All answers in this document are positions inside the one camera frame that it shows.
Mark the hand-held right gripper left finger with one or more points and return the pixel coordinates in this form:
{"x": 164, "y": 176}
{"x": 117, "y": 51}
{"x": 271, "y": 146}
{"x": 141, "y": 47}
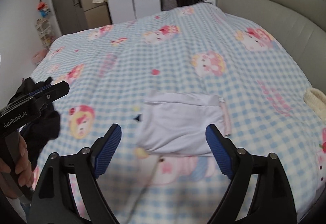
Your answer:
{"x": 107, "y": 152}

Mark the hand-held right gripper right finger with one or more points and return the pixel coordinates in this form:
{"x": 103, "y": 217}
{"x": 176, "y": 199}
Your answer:
{"x": 219, "y": 152}

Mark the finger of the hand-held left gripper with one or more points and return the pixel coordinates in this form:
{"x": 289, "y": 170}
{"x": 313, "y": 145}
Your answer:
{"x": 53, "y": 92}

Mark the black garment pile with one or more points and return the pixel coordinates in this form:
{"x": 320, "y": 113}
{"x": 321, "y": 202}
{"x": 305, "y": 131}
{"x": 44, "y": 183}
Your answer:
{"x": 48, "y": 124}

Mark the white shirt with navy trim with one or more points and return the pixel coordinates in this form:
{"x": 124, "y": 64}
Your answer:
{"x": 178, "y": 124}

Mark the person's left hand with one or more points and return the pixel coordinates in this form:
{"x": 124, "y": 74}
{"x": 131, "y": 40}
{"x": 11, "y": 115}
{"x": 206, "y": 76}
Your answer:
{"x": 25, "y": 162}

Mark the pink fluffy item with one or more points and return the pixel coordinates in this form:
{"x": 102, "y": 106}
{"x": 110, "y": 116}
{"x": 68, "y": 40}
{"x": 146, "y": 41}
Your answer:
{"x": 39, "y": 55}

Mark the white shelf rack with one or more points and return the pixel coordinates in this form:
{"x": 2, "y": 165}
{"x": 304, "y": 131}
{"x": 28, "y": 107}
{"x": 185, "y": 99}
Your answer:
{"x": 44, "y": 32}

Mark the beige cabinet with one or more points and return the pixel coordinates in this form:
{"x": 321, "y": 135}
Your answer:
{"x": 96, "y": 12}

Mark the blue checked printed blanket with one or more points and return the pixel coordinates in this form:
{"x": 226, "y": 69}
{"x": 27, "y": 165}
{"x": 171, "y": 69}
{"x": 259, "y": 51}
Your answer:
{"x": 152, "y": 60}

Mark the cream knit item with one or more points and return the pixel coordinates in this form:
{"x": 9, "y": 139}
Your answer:
{"x": 315, "y": 99}

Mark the grey padded bed headboard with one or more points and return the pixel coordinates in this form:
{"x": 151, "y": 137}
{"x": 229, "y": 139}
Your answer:
{"x": 280, "y": 9}

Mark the red blue wall doll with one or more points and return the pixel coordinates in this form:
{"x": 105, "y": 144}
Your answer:
{"x": 43, "y": 8}

